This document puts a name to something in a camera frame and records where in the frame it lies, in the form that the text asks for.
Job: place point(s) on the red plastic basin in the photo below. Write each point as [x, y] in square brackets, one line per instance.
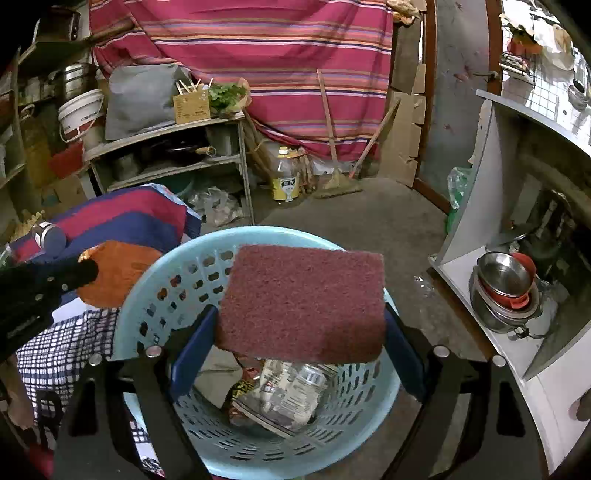
[67, 161]

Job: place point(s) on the maroon scouring pad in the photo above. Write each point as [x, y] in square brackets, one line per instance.
[300, 304]

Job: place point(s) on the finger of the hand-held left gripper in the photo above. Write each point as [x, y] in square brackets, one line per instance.
[64, 277]

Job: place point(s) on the steel cooking pot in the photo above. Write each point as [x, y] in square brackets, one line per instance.
[78, 81]

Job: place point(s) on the grey fabric bag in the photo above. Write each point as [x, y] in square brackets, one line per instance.
[138, 101]

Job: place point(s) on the black frying pan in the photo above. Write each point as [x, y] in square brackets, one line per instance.
[184, 151]

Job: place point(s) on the stack of steel bowls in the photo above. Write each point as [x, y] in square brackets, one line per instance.
[505, 295]

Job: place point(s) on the striped red curtain cloth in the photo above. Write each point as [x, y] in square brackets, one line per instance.
[254, 60]

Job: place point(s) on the egg carton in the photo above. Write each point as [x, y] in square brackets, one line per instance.
[27, 226]

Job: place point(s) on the light blue plastic basket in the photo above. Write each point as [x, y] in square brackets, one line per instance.
[152, 295]

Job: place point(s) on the flattened cardboard boxes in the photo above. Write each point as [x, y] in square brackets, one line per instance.
[404, 134]

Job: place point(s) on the crumpled clear plastic bags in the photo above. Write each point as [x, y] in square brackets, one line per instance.
[217, 207]

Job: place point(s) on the white cabinet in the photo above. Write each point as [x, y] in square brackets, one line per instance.
[480, 230]

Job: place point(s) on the clear plastic food packet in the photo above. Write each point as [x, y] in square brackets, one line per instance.
[286, 397]

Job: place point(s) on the black metal-rimmed tumbler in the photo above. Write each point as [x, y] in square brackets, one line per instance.
[50, 239]

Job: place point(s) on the green leafy herbs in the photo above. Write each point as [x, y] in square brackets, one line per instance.
[228, 97]

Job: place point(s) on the green plastic bag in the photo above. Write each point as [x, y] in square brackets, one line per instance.
[457, 194]

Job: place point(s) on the brown framed door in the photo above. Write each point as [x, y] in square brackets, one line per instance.
[457, 92]

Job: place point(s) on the white plastic bucket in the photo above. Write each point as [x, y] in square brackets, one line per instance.
[81, 117]

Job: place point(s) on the brown cardboard box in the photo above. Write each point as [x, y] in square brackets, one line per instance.
[64, 191]

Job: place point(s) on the small grey shelf table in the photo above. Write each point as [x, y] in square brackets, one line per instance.
[161, 134]

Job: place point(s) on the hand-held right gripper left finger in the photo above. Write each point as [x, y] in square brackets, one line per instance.
[191, 355]

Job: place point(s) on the broom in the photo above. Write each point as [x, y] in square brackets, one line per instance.
[334, 152]

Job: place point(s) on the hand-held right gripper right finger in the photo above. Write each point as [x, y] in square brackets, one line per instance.
[406, 355]

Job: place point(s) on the oil bottle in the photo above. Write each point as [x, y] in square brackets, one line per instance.
[285, 177]

